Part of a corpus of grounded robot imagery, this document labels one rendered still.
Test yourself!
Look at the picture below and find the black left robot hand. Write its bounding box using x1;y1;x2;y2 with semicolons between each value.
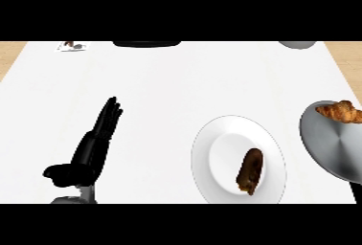
41;96;124;189

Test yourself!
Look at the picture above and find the white round plate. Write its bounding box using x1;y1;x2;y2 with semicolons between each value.
189;115;288;205

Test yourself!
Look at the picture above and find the dark brown croissant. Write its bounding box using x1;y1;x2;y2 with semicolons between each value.
234;147;265;196

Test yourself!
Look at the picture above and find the grey metal pan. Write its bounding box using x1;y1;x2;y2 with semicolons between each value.
298;100;362;205

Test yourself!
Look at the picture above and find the golden brown croissant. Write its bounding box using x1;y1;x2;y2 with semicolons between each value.
313;100;362;124

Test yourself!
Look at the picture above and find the black round object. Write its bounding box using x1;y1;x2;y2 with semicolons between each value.
112;40;181;49

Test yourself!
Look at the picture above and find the grey round object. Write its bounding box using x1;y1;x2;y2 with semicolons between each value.
277;40;317;51

